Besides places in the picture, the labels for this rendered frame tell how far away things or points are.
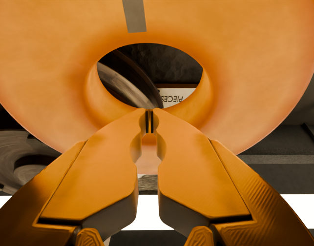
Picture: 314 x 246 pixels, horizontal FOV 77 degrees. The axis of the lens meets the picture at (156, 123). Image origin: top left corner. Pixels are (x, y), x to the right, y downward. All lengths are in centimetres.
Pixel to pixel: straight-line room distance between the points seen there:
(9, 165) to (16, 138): 11
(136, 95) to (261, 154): 557
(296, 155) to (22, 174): 623
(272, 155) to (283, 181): 322
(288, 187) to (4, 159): 895
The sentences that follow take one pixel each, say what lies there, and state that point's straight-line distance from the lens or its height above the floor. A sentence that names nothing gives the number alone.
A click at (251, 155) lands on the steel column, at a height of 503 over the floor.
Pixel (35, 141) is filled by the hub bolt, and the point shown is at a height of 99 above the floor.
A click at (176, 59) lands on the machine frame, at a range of 49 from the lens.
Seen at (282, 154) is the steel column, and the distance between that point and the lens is 615.
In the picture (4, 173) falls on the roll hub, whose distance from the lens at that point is 51.
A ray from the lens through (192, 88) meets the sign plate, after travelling 52.
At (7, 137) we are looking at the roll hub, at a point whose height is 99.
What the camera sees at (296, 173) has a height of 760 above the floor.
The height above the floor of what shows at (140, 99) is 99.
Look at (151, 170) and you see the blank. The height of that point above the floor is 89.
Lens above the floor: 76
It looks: 47 degrees up
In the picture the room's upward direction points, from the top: 178 degrees counter-clockwise
